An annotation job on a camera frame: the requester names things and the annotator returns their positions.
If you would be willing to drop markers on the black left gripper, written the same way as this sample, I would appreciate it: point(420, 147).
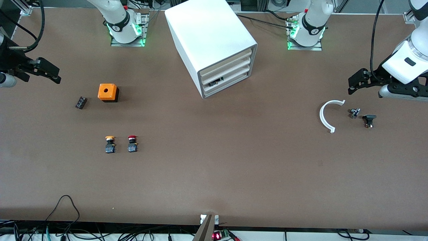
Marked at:
point(377, 75)

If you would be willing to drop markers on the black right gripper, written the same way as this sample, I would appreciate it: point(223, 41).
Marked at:
point(11, 59)

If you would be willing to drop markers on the red capped push button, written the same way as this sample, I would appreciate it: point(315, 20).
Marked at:
point(132, 145)

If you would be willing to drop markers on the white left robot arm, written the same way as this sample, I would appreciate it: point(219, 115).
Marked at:
point(312, 26)

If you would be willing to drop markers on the orange button housing box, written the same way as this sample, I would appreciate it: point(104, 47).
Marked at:
point(107, 91)

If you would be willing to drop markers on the yellow capped push button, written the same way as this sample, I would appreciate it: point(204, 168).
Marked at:
point(110, 145)

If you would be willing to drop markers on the dark push button component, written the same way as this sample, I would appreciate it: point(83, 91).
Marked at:
point(215, 81)

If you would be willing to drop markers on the small black silver component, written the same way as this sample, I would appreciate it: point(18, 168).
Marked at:
point(354, 113)

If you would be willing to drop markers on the small black contact block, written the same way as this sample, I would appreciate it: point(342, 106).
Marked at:
point(81, 102)

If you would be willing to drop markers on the white curved plastic arc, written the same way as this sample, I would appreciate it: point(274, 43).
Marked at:
point(321, 115)

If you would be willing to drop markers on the circuit board with red LED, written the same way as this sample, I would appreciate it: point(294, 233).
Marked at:
point(222, 235)

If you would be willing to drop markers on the black flat-top switch component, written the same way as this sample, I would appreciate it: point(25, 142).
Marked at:
point(369, 117)

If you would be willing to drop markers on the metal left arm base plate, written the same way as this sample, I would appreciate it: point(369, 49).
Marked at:
point(304, 48)

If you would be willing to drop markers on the aluminium frame profile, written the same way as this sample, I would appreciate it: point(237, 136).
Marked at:
point(25, 8)
point(408, 17)

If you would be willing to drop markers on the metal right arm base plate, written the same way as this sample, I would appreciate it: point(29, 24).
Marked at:
point(127, 44)

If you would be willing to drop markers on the small white mount bracket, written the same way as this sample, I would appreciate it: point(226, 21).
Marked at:
point(202, 219)

